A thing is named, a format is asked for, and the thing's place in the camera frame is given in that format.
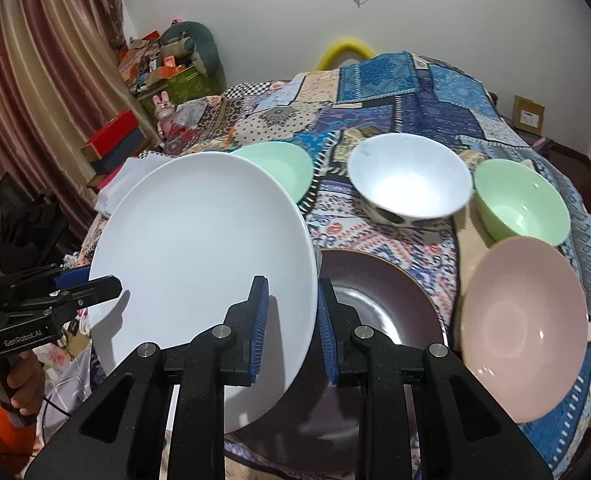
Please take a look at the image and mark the large white plate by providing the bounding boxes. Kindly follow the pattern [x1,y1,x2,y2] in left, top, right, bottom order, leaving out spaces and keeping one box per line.
[88,151,321,433]

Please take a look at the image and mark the yellow foam tube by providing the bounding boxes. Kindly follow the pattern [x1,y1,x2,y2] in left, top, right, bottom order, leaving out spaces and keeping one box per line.
[316,41,377,71]

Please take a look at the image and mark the pink bunny toy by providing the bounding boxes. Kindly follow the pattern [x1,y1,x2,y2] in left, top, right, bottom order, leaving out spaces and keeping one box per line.
[153,92,176,136]

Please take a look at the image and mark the cardboard box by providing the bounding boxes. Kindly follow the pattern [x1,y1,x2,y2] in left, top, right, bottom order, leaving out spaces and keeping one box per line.
[511,95,546,136]

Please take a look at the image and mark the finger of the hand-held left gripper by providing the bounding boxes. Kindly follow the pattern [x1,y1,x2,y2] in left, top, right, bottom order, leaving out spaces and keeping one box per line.
[4,274,123,320]
[0,264,92,298]

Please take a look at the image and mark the grey plush toy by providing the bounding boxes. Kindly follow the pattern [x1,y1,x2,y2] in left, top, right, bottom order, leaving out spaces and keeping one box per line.
[158,21,221,76]

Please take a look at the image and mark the dark brown plate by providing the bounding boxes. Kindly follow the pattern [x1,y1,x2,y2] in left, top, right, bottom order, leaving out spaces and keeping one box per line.
[226,249,449,473]

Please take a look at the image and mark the patchwork printed blanket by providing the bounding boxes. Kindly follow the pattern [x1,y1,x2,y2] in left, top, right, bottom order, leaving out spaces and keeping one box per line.
[66,51,591,480]

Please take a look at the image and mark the green box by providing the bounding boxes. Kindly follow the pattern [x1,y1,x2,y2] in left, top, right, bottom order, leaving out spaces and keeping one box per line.
[168,67,216,106]

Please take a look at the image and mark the person's left hand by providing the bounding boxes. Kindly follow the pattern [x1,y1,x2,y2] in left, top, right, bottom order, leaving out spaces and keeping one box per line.
[3,350,45,417]

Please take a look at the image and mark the dark blue box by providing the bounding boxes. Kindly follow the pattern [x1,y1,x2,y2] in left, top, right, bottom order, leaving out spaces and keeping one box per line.
[90,127,146,173]

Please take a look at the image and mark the mint green plate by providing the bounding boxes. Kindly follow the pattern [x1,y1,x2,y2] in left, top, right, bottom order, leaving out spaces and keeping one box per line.
[230,141,315,204]

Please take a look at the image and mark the striped brown curtain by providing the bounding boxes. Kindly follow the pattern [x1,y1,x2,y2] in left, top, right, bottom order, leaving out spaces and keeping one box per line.
[0,0,156,241]

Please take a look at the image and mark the pile of small boxes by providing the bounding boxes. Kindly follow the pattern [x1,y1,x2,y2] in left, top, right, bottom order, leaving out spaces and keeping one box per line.
[118,30,196,96]

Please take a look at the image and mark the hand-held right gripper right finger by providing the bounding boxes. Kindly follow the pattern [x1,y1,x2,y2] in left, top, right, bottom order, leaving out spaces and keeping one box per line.
[317,277,553,480]

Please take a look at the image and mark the small mint green bowl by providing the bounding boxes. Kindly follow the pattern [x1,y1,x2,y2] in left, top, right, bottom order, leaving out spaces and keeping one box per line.
[474,159,571,247]

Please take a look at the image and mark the flat red box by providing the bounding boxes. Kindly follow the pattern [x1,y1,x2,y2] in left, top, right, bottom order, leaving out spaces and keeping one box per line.
[86,169,126,192]

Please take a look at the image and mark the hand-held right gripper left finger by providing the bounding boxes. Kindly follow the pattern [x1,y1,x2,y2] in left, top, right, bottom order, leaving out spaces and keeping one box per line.
[23,276,271,480]

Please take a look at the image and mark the white bowl with black spots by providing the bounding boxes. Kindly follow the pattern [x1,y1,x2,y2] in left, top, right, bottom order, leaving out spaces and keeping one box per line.
[348,132,473,226]

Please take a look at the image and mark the white cloth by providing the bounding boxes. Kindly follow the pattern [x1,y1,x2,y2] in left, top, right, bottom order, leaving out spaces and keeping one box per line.
[96,156,161,216]

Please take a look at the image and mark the pink bowl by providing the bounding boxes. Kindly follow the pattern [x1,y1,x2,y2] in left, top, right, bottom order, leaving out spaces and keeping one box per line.
[459,238,589,423]

